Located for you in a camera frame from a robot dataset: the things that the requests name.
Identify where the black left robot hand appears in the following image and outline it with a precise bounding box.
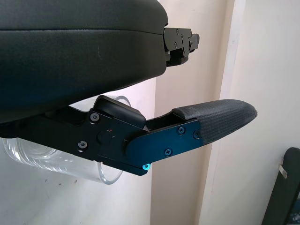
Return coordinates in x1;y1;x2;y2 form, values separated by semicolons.
0;0;258;177

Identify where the clear glass cup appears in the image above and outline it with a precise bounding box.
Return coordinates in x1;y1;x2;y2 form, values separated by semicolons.
0;95;132;186

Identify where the black chair back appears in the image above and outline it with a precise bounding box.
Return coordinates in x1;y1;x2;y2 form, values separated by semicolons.
273;147;300;225

